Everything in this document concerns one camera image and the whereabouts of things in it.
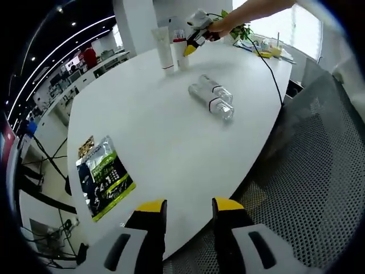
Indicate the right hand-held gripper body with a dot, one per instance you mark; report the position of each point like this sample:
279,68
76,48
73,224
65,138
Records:
199,21

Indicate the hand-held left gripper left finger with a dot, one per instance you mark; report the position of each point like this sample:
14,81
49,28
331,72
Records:
145,237

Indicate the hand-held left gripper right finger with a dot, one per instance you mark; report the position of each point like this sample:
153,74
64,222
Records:
231,237

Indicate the red collar skincare bottle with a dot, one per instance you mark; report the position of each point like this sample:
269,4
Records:
179,54

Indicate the white skincare tube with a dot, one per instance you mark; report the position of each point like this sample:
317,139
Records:
165,48

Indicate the clear cap skincare bottle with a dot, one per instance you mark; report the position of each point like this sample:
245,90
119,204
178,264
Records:
204,98
211,84

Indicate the green black foil packet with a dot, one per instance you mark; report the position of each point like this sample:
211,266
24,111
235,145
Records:
108,182

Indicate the blue storage box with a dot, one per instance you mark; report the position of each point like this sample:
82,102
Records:
32,128

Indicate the person's right hand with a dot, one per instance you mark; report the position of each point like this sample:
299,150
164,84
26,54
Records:
221,28

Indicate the green potted plant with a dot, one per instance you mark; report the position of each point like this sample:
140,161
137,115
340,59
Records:
242,30

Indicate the papers and blue tray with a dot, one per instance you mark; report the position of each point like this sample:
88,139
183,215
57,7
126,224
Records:
248,45

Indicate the black box on floor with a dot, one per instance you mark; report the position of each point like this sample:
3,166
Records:
82,250

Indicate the small white blue mug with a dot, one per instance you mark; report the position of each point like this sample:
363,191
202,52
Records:
265,45

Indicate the flat yellow item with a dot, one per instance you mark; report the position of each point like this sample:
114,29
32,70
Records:
265,54

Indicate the white power strip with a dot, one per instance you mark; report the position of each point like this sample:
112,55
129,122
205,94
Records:
69,223

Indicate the yellow cup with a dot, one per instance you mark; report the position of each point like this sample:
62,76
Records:
275,52

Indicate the large bright window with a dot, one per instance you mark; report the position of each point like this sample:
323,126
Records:
285,34

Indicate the white standing desk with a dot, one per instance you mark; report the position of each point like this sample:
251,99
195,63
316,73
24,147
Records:
48,201

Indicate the grey mesh office chair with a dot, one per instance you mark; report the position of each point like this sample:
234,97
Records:
313,171

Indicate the small gold packet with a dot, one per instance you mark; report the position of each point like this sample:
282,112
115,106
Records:
85,145

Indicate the long white counter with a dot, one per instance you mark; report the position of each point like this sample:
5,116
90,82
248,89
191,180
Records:
57,102

